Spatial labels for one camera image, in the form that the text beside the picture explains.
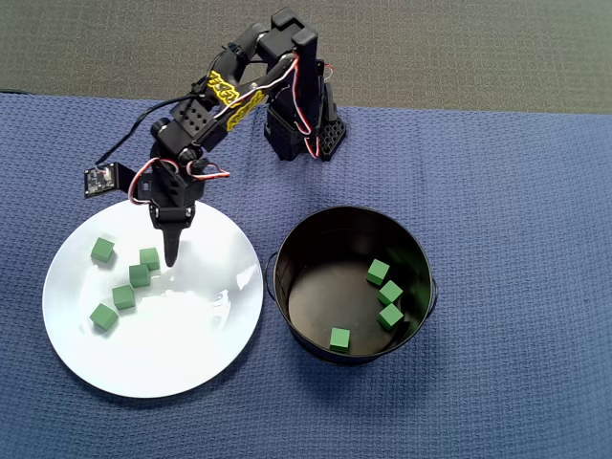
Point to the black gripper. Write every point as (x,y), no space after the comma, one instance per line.
(171,219)

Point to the green cube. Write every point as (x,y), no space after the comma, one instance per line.
(102,249)
(123,297)
(389,292)
(149,258)
(139,276)
(389,316)
(378,271)
(339,340)
(103,317)

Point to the white round plate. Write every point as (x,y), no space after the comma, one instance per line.
(167,344)

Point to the black metal bucket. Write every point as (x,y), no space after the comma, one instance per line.
(325,296)

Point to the blue woven tablecloth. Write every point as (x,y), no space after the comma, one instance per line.
(502,239)

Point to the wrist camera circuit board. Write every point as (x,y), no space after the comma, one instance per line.
(100,181)

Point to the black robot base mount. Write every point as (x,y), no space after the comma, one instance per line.
(334,136)

